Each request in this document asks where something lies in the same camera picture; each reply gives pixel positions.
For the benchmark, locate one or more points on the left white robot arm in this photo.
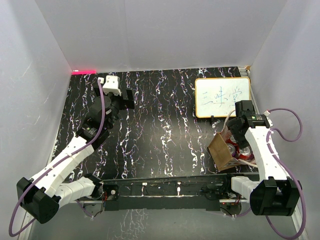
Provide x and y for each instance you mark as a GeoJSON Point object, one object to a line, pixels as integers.
{"type": "Point", "coordinates": [46, 192]}

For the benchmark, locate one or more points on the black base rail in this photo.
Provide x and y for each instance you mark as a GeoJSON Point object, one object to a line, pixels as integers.
{"type": "Point", "coordinates": [206, 192]}

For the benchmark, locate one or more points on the pink LED strip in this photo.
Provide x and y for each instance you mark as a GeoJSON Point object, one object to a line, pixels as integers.
{"type": "Point", "coordinates": [83, 72]}

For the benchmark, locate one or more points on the yellow framed whiteboard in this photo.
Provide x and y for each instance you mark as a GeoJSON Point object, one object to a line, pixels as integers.
{"type": "Point", "coordinates": [216, 97]}

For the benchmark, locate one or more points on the canvas bag with cat print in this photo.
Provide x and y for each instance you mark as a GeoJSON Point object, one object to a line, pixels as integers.
{"type": "Point", "coordinates": [220, 152]}

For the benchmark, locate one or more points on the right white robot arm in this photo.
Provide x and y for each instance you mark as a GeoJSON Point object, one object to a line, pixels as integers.
{"type": "Point", "coordinates": [275, 193]}

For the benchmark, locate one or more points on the red coke can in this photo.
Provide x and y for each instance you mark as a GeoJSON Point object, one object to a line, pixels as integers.
{"type": "Point", "coordinates": [232, 140]}
{"type": "Point", "coordinates": [245, 153]}

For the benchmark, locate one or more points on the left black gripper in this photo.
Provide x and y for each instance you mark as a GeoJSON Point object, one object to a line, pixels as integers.
{"type": "Point", "coordinates": [128, 103]}

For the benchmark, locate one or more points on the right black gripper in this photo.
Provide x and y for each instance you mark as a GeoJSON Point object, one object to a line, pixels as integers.
{"type": "Point", "coordinates": [242, 141]}

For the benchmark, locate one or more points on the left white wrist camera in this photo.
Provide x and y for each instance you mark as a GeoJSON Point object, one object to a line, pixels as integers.
{"type": "Point", "coordinates": [110, 84]}

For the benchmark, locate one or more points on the purple Fanta can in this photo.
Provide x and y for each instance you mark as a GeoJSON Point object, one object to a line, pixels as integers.
{"type": "Point", "coordinates": [232, 149]}

